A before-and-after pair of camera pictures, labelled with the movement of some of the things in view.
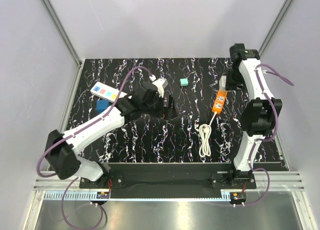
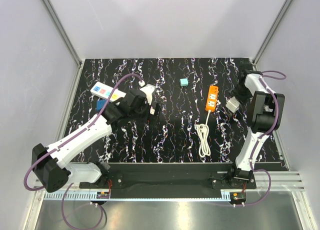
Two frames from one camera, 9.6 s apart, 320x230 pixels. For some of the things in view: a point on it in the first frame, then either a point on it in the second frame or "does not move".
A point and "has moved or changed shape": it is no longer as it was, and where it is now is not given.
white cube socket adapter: [222, 83] → [233, 104]
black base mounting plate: [170, 180] does not move
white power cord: [205, 134] has moved or changed shape
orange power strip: [219, 101] → [212, 98]
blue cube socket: [101, 105] does not move
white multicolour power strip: [106, 92] does not move
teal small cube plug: [184, 82] does not move
